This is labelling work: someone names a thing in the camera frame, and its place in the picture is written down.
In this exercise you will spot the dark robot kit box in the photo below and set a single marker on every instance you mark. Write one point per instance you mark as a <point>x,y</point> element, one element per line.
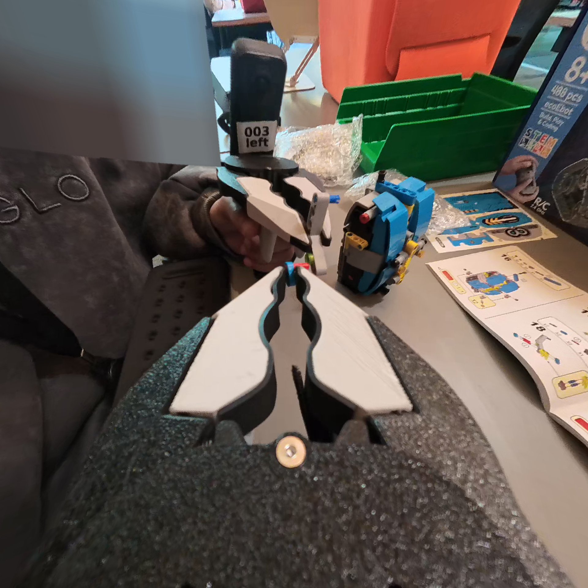
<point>551,128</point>

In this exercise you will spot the person's left hand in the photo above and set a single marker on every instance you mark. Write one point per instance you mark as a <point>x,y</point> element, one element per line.
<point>239,239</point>

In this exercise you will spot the grey desk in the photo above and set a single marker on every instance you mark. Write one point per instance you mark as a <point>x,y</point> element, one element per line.
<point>459,390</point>

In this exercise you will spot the blue sticker sheet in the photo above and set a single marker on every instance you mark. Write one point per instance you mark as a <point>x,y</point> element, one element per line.
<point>487,202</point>

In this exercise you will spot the black perforated pad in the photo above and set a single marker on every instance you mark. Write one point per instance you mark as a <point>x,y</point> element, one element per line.
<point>174,312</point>

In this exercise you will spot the blue connector brick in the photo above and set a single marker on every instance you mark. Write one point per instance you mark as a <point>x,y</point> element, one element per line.
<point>290,271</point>

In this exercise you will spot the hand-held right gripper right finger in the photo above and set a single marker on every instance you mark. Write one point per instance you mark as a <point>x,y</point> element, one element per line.
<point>358,363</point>

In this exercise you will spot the green storage bin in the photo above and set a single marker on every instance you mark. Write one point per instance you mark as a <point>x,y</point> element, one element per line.
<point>436,147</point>

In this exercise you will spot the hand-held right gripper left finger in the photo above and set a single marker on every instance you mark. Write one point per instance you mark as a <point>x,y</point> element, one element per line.
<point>220,363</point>

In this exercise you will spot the blue toy brick robot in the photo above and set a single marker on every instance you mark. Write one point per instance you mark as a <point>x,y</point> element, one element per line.
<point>390,220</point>

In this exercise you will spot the white instruction booklet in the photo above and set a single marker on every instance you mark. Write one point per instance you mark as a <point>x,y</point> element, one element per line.
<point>505,294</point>

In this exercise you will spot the clear plastic bag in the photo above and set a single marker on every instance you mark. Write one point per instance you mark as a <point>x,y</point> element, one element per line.
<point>448,216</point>
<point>321,147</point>

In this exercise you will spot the grey angled beam assembly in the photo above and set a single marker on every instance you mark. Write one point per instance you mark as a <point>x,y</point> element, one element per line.
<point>320,216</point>

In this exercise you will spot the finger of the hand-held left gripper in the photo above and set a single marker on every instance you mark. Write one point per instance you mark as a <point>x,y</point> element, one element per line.
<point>271,206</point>
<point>305,193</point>

